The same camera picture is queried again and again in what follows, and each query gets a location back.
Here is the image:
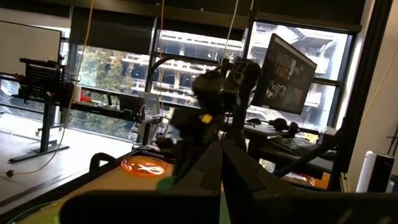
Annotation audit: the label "black keyboard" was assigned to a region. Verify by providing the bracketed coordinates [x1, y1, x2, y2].
[269, 136, 315, 154]

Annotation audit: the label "black window blind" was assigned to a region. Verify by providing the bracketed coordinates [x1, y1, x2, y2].
[68, 6, 157, 56]

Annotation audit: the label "small green plastic plate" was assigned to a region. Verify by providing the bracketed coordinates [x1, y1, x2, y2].
[6, 199, 63, 224]

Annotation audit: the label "black standing desk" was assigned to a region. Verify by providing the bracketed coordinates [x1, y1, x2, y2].
[0, 57, 163, 164]

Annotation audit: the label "yellow cable with black end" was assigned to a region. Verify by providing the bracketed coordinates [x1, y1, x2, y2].
[5, 0, 95, 178]

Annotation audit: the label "black table frame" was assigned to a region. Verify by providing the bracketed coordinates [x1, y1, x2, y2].
[0, 151, 175, 223]

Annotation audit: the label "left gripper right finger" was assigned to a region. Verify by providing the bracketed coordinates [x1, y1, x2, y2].
[222, 139, 296, 224]

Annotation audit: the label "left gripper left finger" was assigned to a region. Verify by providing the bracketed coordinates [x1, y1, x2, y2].
[172, 139, 223, 195]

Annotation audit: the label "small orange plastic plate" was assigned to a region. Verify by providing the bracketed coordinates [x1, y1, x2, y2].
[120, 155, 170, 177]

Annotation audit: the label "black vertical frame post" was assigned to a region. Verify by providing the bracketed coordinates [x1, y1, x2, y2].
[327, 0, 394, 191]

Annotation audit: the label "white board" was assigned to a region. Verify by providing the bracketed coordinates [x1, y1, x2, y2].
[0, 19, 62, 76]

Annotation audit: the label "black office desk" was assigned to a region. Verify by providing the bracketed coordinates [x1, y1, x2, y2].
[242, 123, 338, 180]

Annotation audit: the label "white cylinder device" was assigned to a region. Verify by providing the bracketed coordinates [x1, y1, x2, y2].
[355, 150, 377, 194]

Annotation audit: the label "hanging yellow cable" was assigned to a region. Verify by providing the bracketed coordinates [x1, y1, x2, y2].
[157, 0, 166, 118]
[222, 0, 240, 62]

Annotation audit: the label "red desk object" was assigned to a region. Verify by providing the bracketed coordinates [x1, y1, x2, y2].
[79, 89, 93, 103]

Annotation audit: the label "black headphones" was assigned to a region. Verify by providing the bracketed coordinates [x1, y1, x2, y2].
[268, 117, 300, 135]

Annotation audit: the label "black box device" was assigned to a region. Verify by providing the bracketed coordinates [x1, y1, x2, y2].
[368, 154, 396, 194]

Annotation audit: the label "black curved cable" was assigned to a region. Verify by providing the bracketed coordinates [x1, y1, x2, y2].
[145, 55, 218, 93]

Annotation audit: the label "black computer monitor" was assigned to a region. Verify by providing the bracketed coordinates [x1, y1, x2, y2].
[251, 33, 318, 115]

